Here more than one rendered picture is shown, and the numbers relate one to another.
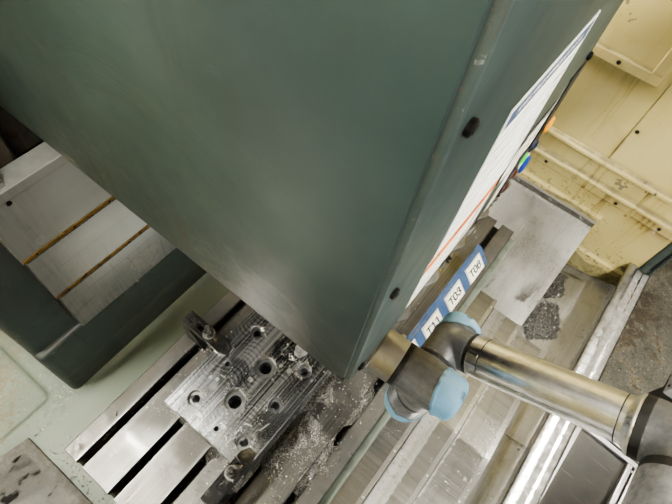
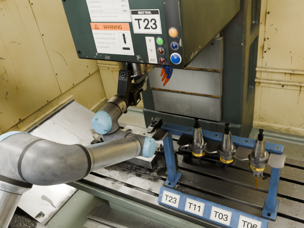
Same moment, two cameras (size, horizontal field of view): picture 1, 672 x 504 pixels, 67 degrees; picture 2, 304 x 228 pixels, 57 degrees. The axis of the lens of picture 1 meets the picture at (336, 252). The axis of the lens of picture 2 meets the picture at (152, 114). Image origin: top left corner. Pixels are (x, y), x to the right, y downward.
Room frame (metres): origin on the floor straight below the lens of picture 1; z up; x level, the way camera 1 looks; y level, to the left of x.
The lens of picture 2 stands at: (0.52, -1.05, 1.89)
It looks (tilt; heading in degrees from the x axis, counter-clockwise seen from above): 32 degrees down; 96
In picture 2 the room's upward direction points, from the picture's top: 9 degrees counter-clockwise
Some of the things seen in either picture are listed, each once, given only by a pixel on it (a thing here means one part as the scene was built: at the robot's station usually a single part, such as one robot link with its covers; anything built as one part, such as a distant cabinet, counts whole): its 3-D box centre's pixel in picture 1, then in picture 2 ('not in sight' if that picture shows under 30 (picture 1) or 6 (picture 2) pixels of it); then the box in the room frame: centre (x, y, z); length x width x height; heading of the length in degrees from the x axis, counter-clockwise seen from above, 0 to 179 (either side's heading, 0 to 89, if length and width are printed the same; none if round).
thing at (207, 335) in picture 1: (208, 337); (154, 128); (0.40, 0.25, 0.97); 0.13 x 0.03 x 0.15; 62
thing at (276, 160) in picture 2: not in sight; (276, 160); (0.84, -0.34, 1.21); 0.07 x 0.05 x 0.01; 62
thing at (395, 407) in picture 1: (415, 388); (116, 139); (0.28, -0.18, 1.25); 0.11 x 0.08 x 0.11; 151
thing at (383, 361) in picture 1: (387, 352); (116, 106); (0.30, -0.11, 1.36); 0.08 x 0.05 x 0.08; 156
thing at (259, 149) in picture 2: not in sight; (259, 146); (0.79, -0.32, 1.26); 0.04 x 0.04 x 0.07
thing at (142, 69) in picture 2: not in sight; (135, 55); (0.38, 0.08, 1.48); 0.16 x 0.16 x 0.12
